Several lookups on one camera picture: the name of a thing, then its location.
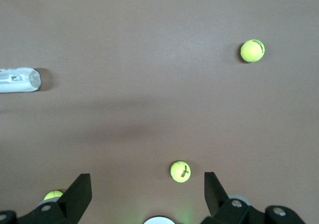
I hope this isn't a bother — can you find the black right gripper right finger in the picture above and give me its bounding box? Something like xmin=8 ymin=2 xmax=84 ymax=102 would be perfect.
xmin=201 ymin=171 xmax=307 ymax=224

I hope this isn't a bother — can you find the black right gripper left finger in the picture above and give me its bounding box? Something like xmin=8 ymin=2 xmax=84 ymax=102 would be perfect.
xmin=0 ymin=173 xmax=93 ymax=224

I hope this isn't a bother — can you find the clear tennis ball can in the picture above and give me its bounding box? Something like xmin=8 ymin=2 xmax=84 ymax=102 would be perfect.
xmin=0 ymin=67 xmax=41 ymax=95

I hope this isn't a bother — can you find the yellow-green tennis ball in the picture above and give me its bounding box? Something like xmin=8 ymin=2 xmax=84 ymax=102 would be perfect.
xmin=43 ymin=190 xmax=64 ymax=201
xmin=170 ymin=160 xmax=191 ymax=184
xmin=240 ymin=39 xmax=266 ymax=63

